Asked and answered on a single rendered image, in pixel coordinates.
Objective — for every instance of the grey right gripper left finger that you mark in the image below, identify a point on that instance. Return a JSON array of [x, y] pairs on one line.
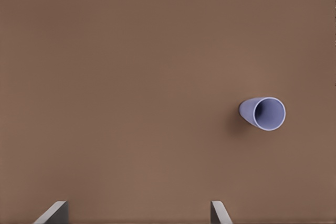
[[55, 214]]

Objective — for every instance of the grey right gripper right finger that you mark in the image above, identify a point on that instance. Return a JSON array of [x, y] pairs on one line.
[[219, 214]]

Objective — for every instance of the lavender blue cup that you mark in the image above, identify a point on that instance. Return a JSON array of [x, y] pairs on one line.
[[267, 113]]

